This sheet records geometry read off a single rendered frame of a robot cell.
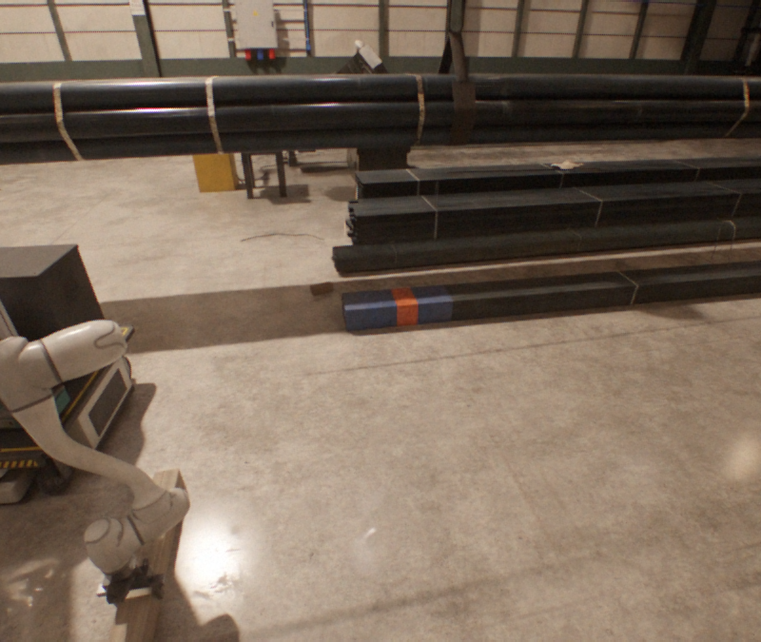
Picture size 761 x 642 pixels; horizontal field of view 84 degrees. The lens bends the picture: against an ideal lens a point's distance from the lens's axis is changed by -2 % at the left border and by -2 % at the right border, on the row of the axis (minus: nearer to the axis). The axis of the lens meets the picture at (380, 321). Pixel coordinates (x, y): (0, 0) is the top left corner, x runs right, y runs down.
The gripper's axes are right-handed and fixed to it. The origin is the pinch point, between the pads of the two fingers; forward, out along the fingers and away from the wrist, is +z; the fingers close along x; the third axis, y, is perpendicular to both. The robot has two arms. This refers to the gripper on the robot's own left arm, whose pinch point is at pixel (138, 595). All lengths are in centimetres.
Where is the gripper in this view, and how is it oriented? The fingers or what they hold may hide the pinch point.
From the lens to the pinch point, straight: 184.8
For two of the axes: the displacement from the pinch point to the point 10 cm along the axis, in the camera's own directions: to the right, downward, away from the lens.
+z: 0.0, 8.5, 5.3
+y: -2.0, -5.2, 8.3
